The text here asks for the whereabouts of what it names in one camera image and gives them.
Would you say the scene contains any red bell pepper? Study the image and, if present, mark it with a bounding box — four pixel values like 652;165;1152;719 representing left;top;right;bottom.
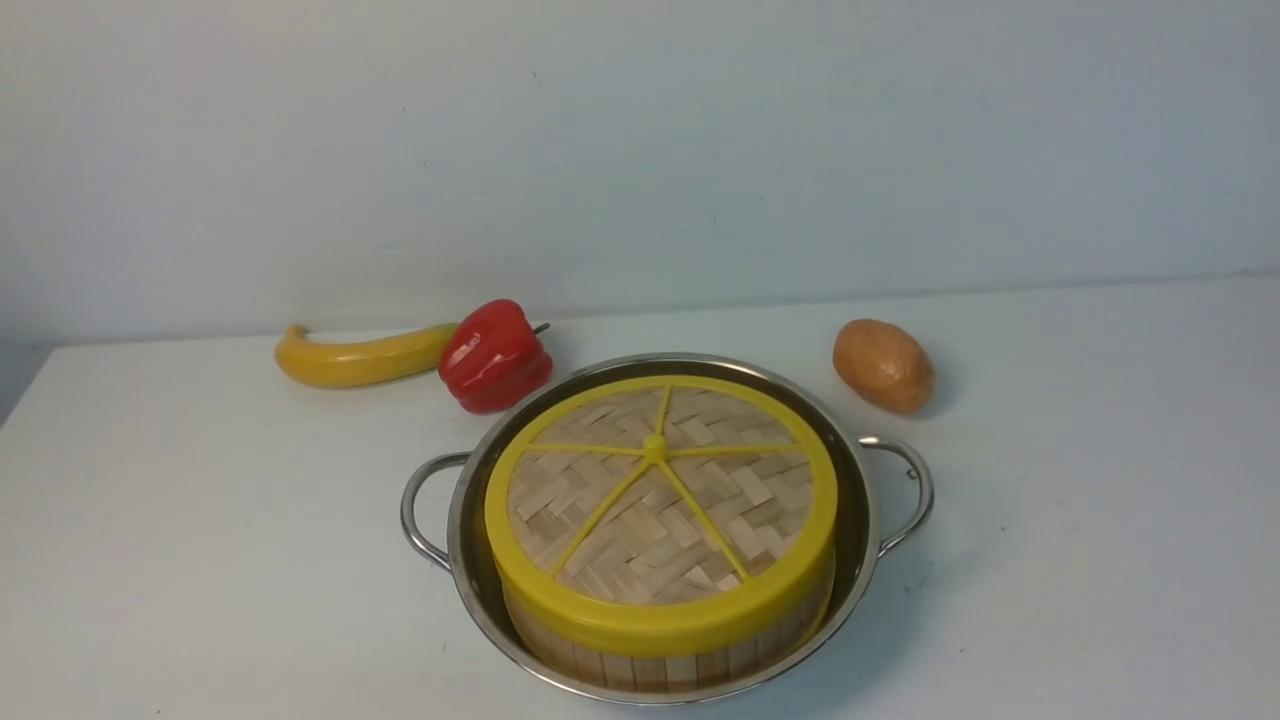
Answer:
438;299;553;415

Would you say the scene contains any brown potato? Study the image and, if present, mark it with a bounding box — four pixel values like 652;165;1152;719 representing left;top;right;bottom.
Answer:
832;318;936;416

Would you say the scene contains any yellow banana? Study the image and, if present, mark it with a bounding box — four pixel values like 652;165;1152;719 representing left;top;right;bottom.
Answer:
274;323;460;389

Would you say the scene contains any yellow rimmed bamboo steamer basket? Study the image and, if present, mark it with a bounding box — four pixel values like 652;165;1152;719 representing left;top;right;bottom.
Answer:
503;553;835;694

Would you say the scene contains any yellow woven bamboo steamer lid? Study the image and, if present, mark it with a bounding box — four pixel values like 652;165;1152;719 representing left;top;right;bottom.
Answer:
484;375;838;659

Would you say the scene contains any stainless steel pot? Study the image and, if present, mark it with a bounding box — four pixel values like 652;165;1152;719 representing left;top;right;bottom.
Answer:
399;354;934;706

